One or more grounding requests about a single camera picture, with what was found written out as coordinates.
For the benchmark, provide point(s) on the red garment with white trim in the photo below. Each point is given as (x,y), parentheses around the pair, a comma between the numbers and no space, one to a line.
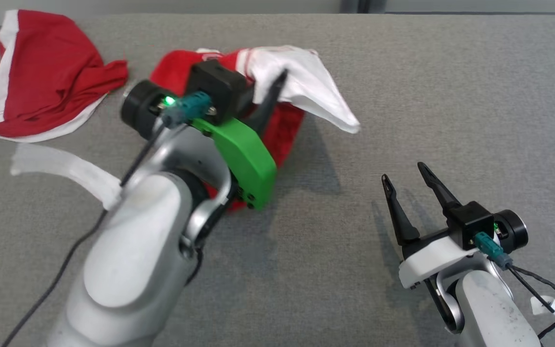
(46,77)

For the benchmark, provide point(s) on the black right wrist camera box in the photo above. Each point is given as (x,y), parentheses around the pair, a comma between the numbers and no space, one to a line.
(470,224)

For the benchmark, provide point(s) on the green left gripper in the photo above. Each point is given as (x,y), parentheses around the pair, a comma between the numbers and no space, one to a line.
(248,159)

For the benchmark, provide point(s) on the grey metal post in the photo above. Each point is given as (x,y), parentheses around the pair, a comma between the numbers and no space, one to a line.
(362,6)

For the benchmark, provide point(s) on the red white basketball jersey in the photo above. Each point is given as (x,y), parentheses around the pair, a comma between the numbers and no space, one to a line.
(306,86)

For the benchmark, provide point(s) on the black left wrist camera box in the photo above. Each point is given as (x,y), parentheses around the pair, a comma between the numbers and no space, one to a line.
(219,84)

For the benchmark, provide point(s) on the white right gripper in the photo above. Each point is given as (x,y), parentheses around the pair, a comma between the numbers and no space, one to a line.
(431,262)

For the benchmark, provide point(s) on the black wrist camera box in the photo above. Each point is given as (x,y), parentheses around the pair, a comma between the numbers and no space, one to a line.
(470,224)
(219,84)

